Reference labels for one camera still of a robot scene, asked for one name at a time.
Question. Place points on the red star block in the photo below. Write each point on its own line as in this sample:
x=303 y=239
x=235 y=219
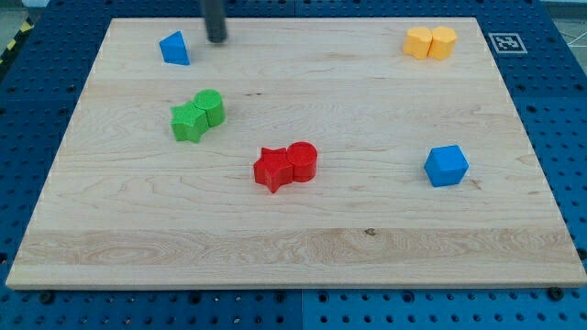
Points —
x=273 y=169

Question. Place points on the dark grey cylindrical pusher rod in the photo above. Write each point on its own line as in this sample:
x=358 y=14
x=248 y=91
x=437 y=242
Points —
x=214 y=15

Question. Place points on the yellow hexagon block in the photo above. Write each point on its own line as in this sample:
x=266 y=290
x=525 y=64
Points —
x=443 y=42

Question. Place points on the blue triangle block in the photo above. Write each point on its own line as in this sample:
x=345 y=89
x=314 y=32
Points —
x=173 y=49

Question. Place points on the green circle block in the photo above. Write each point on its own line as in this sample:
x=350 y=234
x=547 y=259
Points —
x=211 y=102

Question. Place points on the white fiducial marker tag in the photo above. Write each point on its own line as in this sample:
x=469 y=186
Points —
x=507 y=43

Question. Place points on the yellow heart block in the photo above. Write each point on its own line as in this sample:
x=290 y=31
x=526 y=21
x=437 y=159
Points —
x=417 y=42

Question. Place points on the light wooden board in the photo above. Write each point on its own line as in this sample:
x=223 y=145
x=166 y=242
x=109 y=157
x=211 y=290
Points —
x=128 y=207

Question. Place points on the red circle block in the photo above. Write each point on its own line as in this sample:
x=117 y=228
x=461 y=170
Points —
x=303 y=156

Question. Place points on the blue cube block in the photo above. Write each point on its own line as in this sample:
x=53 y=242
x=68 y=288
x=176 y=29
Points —
x=446 y=166

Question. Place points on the green star block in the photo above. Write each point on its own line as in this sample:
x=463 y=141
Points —
x=188 y=122

